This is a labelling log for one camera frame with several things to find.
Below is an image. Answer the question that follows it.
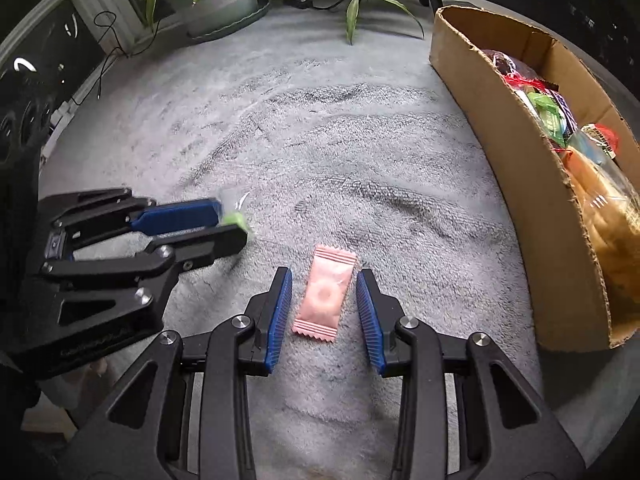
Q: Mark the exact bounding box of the cardboard box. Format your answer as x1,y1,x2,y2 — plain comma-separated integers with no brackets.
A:
428,5,640,351

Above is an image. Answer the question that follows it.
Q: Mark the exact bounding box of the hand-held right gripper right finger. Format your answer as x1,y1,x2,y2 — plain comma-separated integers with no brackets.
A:
356,268,586,480

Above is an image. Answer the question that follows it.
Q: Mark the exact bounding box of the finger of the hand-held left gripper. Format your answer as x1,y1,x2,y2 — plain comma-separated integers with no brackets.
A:
10,223,250,357
37,187,224,242

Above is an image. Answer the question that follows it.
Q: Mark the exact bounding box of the pink candy packet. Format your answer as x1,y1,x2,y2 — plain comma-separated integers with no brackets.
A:
291,244,358,344

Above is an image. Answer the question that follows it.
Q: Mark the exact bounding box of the green pot saucer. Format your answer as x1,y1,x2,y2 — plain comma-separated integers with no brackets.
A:
187,0,273,42

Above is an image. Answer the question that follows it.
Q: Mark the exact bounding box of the thin black cable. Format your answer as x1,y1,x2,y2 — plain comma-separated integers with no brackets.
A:
92,10,158,102

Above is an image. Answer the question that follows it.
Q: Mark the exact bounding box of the white power adapter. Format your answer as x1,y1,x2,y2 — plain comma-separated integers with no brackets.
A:
49,99,77,127

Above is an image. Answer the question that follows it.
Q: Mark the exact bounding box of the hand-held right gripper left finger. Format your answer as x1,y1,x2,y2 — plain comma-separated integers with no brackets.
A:
75,266,294,480

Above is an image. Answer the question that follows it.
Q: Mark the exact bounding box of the yellow candy packet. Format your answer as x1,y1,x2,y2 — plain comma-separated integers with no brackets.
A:
561,146,640,292

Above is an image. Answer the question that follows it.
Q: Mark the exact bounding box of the lime green candy clear wrapper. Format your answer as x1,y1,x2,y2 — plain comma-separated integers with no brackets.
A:
217,187,254,235

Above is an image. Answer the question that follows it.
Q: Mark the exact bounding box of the person's dark jacket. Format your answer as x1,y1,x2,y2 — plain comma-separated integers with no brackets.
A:
0,360,78,480

